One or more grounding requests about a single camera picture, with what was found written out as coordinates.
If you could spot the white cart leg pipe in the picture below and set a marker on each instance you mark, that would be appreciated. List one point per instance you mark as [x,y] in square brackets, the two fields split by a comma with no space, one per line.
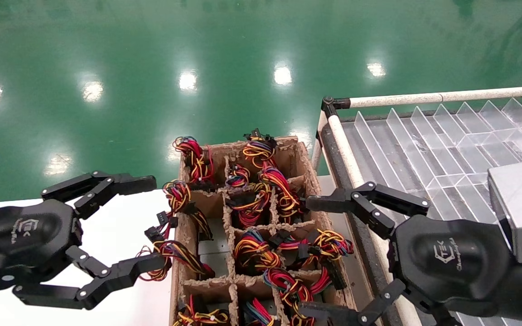
[317,145]

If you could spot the white horizontal cart pipe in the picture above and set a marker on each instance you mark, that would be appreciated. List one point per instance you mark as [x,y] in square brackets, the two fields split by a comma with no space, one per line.
[424,97]

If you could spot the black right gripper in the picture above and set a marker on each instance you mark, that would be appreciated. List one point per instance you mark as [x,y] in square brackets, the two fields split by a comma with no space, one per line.
[451,258]

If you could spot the grey metal power supply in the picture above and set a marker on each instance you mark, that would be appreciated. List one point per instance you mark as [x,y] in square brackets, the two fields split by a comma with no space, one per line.
[213,253]

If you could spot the black pipe joint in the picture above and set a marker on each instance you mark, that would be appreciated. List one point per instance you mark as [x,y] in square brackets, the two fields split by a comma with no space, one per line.
[331,105]

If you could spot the brown cardboard divider box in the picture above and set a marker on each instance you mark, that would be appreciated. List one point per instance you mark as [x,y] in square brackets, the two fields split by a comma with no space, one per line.
[313,181]

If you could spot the clear acrylic divider tray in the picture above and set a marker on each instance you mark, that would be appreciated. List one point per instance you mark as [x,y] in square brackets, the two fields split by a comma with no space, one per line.
[437,149]

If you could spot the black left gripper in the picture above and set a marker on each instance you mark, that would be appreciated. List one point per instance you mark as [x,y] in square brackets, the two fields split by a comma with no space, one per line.
[21,240]

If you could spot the black cart side rail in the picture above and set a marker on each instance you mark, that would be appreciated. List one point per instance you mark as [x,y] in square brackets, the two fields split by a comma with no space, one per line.
[335,163]

